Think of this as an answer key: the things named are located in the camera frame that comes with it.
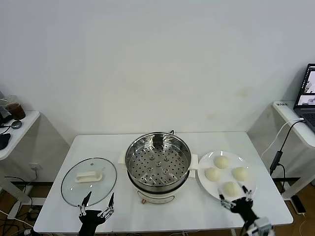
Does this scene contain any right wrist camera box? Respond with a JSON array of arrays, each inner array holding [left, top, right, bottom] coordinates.
[[253, 216, 273, 236]]

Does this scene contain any dark open laptop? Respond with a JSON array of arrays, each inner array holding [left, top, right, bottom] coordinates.
[[293, 63, 315, 126]]

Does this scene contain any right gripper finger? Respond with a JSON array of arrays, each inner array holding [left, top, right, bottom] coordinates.
[[241, 185, 254, 207], [217, 186, 234, 209]]

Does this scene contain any white side table with laptop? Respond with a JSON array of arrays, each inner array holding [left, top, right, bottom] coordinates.
[[272, 100, 315, 202]]

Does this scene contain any iced coffee plastic cup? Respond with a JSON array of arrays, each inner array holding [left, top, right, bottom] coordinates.
[[5, 95, 27, 120]]

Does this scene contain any white round plate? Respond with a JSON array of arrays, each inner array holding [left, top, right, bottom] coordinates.
[[197, 151, 258, 204]]

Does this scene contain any white steamed baozi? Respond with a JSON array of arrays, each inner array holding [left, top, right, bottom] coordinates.
[[222, 181, 241, 198], [204, 167, 221, 182], [213, 155, 229, 170], [232, 166, 251, 182]]

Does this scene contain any glass pot lid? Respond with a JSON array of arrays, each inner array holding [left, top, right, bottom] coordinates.
[[61, 157, 118, 207]]

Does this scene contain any black desk device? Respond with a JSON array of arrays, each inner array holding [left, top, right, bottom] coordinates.
[[0, 108, 13, 123]]

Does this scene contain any white electric cooking pot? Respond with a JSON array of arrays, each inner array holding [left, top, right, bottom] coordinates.
[[126, 169, 198, 205]]

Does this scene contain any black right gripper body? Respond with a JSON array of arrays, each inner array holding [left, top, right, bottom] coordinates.
[[229, 197, 259, 223]]

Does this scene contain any black floor power strip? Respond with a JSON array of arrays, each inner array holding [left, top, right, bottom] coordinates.
[[291, 195, 307, 214]]

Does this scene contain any black computer mouse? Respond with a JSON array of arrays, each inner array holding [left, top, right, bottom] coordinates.
[[0, 132, 12, 150]]

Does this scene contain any white laptop cable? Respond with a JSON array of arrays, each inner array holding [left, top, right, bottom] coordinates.
[[261, 118, 306, 159]]

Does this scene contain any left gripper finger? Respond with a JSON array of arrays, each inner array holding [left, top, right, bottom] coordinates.
[[77, 191, 93, 217], [97, 192, 116, 219]]

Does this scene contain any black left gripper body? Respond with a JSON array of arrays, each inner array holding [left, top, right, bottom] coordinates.
[[78, 209, 106, 236]]

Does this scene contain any white side table with cup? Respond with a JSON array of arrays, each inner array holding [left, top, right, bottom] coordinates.
[[0, 110, 41, 207]]

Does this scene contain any stainless steel steamer basket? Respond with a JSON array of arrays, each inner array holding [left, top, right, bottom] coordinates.
[[118, 132, 199, 191]]

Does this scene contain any black cable with adapter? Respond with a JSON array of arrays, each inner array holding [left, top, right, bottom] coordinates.
[[269, 119, 307, 196]]

